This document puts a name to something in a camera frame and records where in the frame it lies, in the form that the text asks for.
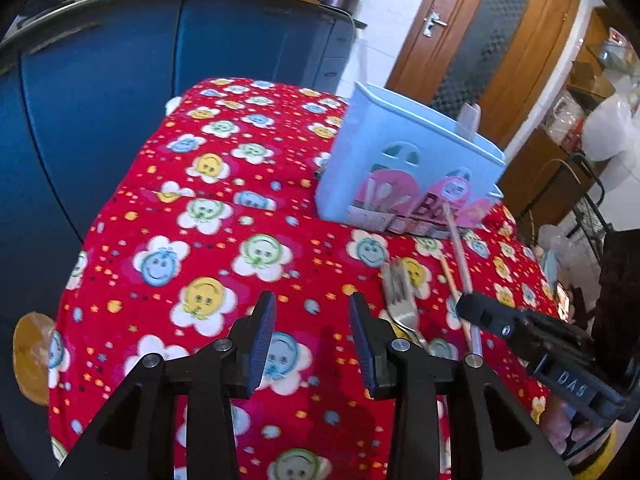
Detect red smiley flower tablecloth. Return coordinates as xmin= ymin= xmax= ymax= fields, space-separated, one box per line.
xmin=49 ymin=78 xmax=554 ymax=479

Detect light blue utensil box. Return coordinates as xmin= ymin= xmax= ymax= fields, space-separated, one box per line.
xmin=314 ymin=84 xmax=506 ymax=236

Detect steel fork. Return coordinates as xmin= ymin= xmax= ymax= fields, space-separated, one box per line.
xmin=382 ymin=258 xmax=427 ymax=350

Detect blue kitchen base cabinets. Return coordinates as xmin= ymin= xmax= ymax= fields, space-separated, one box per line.
xmin=1 ymin=0 xmax=356 ymax=324

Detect person's right hand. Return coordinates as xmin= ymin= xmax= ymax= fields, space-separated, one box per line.
xmin=539 ymin=396 xmax=611 ymax=465

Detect black metal rack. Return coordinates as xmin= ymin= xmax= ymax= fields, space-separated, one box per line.
xmin=516 ymin=152 xmax=616 ymax=271

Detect wooden door with glass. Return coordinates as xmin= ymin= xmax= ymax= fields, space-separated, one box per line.
xmin=386 ymin=0 xmax=580 ymax=148

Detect wooden shelf unit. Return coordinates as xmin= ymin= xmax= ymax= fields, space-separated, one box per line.
xmin=499 ymin=6 xmax=620 ymax=224

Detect white plastic bag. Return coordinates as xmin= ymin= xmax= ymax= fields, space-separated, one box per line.
xmin=582 ymin=92 xmax=639 ymax=162

